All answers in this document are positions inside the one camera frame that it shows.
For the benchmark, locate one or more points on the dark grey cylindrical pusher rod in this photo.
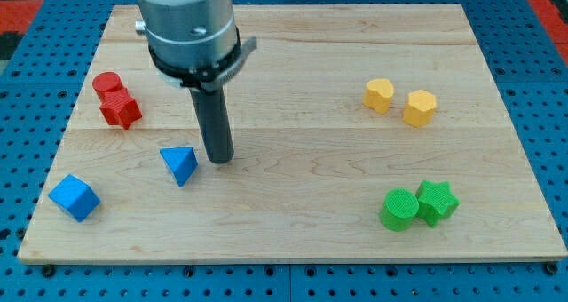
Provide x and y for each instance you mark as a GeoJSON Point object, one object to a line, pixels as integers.
{"type": "Point", "coordinates": [211, 112]}

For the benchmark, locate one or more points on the blue triangle block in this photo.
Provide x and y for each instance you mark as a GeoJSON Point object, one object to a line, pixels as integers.
{"type": "Point", "coordinates": [181, 162]}

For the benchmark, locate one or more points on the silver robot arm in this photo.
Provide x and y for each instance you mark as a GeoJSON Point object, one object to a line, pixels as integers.
{"type": "Point", "coordinates": [197, 42]}

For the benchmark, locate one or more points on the blue cube block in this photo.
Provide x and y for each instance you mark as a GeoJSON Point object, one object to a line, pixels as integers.
{"type": "Point", "coordinates": [74, 197]}

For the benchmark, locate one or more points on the red star block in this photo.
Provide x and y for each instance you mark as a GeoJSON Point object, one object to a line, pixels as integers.
{"type": "Point", "coordinates": [120, 108]}

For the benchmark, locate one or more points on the red cylinder block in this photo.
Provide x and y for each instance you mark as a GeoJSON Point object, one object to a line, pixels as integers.
{"type": "Point", "coordinates": [105, 83]}

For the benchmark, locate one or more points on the light wooden board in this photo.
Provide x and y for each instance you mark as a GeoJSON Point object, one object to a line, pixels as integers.
{"type": "Point", "coordinates": [312, 165]}

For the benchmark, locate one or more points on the yellow heart block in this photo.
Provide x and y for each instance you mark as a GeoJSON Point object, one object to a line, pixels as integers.
{"type": "Point", "coordinates": [378, 95]}

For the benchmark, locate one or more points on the yellow hexagon block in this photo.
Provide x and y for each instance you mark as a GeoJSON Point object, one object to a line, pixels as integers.
{"type": "Point", "coordinates": [419, 108]}

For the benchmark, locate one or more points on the green cylinder block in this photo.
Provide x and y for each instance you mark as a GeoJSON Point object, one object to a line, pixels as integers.
{"type": "Point", "coordinates": [399, 209]}

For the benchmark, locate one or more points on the green star block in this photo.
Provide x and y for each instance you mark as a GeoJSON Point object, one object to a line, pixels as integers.
{"type": "Point", "coordinates": [436, 201]}

